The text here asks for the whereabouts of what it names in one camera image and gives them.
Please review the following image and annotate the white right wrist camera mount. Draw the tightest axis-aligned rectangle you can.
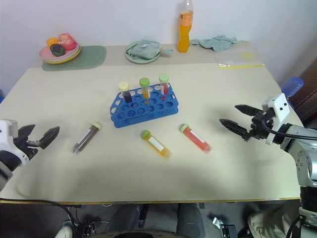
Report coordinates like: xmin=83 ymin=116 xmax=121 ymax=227
xmin=261 ymin=93 xmax=291 ymax=146

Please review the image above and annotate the green-capped tube with red liquid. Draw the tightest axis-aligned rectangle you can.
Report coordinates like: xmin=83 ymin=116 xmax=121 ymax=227
xmin=158 ymin=74 xmax=170 ymax=101
xmin=179 ymin=123 xmax=214 ymax=155

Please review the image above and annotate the white shoe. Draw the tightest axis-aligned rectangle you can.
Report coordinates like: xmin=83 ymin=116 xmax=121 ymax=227
xmin=54 ymin=226 xmax=73 ymax=238

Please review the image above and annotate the beige fabric bundle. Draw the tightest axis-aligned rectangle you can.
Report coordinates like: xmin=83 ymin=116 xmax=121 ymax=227
xmin=247 ymin=205 xmax=301 ymax=238

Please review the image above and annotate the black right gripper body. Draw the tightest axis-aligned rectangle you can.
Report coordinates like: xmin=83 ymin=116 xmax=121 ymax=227
xmin=243 ymin=109 xmax=275 ymax=143

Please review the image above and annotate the black floor cable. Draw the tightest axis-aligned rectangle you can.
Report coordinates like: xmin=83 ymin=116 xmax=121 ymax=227
xmin=0 ymin=197 xmax=78 ymax=238

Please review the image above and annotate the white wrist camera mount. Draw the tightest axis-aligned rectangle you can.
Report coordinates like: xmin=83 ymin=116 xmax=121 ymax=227
xmin=0 ymin=119 xmax=29 ymax=168
xmin=261 ymin=93 xmax=291 ymax=146

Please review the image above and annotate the blue plastic test tube rack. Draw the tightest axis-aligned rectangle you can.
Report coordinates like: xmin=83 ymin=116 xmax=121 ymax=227
xmin=109 ymin=83 xmax=179 ymax=129

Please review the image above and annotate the pink plate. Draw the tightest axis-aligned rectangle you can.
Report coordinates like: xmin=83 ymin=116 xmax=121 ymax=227
xmin=39 ymin=44 xmax=81 ymax=61

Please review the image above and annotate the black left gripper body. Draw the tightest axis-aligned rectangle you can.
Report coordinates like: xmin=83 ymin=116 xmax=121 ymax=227
xmin=14 ymin=139 xmax=41 ymax=160

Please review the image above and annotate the green-capped tube with orange liquid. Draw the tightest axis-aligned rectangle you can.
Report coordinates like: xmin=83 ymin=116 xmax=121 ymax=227
xmin=139 ymin=77 xmax=151 ymax=100

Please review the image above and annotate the yellow-capped tube with dark liquid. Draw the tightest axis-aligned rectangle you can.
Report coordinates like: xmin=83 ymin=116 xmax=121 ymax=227
xmin=118 ymin=82 xmax=134 ymax=104

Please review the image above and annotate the black metal clamp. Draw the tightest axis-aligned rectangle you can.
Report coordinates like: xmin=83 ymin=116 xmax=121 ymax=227
xmin=212 ymin=217 xmax=237 ymax=238

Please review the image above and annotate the yellow-capped tube with brown liquid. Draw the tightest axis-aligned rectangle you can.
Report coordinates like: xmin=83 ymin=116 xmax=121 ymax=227
xmin=72 ymin=121 xmax=103 ymax=155

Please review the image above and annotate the blue ribbed plastic object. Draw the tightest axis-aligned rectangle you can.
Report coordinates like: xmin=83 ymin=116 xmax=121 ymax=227
xmin=281 ymin=76 xmax=305 ymax=99

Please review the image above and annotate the dark rounded shape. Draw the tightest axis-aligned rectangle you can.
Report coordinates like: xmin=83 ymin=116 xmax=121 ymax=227
xmin=107 ymin=202 xmax=207 ymax=238

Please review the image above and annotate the pale green crumpled cloth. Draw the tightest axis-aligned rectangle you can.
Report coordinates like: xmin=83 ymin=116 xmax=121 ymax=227
xmin=189 ymin=35 xmax=238 ymax=52

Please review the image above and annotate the dark brown wooden furniture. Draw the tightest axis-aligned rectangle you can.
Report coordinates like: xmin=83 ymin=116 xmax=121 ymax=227
xmin=288 ymin=65 xmax=317 ymax=130

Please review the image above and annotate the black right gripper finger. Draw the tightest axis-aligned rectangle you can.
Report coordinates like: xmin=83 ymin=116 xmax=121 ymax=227
xmin=234 ymin=104 xmax=263 ymax=117
xmin=219 ymin=118 xmax=251 ymax=141

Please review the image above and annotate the clear zip plastic bag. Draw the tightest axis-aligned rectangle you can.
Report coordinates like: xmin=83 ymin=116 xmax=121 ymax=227
xmin=214 ymin=47 xmax=266 ymax=70

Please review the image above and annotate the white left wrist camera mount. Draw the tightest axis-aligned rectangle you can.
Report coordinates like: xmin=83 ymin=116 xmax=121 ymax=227
xmin=0 ymin=119 xmax=29 ymax=168

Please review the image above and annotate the green-capped tube with yellow liquid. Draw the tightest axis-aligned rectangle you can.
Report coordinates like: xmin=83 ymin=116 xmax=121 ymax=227
xmin=140 ymin=130 xmax=173 ymax=159

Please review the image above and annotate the yellow plate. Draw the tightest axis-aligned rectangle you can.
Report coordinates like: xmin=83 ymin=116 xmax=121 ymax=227
xmin=42 ymin=48 xmax=82 ymax=65

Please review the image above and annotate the orange soda plastic bottle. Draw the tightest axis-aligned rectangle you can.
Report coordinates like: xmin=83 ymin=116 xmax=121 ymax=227
xmin=177 ymin=0 xmax=194 ymax=54

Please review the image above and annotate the orange toy food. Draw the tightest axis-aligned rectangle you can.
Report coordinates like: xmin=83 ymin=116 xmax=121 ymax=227
xmin=46 ymin=37 xmax=60 ymax=48

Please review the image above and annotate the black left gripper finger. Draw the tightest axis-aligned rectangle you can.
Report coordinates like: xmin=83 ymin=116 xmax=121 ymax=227
xmin=18 ymin=124 xmax=36 ymax=143
xmin=39 ymin=125 xmax=61 ymax=150

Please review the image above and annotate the pink red toy food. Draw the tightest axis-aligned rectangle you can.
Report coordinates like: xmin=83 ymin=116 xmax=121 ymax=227
xmin=57 ymin=33 xmax=76 ymax=51

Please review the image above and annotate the green placemat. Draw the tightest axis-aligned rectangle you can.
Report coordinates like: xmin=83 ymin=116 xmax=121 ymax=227
xmin=41 ymin=45 xmax=107 ymax=72

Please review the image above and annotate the dark green toy food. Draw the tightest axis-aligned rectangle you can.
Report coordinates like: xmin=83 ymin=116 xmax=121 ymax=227
xmin=49 ymin=44 xmax=66 ymax=58

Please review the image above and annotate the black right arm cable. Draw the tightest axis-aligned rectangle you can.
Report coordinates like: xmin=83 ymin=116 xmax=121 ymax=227
xmin=261 ymin=119 xmax=317 ymax=139

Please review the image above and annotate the pale green plate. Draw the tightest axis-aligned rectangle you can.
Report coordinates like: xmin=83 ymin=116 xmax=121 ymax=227
xmin=124 ymin=40 xmax=162 ymax=64

